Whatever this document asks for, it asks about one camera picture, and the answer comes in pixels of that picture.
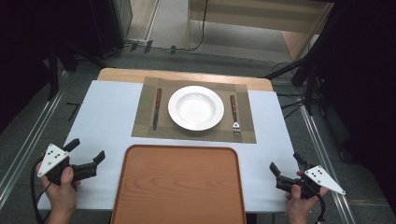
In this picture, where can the person's left hand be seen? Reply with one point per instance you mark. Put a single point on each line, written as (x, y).
(62, 196)

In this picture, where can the beige woven placemat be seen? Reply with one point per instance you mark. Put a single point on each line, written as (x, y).
(149, 130)

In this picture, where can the metal floor rail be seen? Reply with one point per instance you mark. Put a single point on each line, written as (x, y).
(28, 146)
(323, 155)

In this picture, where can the white board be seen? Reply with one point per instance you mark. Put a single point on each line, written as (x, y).
(106, 118)

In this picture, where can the dark cabinet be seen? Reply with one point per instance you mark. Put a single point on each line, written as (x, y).
(107, 25)

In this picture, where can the person's right hand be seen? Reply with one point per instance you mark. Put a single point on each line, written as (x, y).
(297, 205)

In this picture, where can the light wooden shelf unit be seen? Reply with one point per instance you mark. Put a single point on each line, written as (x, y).
(249, 18)

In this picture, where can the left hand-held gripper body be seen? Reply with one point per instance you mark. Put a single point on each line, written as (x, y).
(51, 158)

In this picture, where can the black metal stand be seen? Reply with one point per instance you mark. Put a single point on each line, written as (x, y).
(53, 71)

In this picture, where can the brown wooden tray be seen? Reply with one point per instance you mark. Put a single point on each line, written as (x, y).
(179, 186)

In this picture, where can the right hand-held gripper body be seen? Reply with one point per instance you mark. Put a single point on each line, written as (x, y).
(320, 177)

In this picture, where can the black tripod stand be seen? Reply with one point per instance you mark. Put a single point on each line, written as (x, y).
(309, 81)

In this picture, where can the white plate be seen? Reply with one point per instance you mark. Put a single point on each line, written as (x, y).
(196, 108)

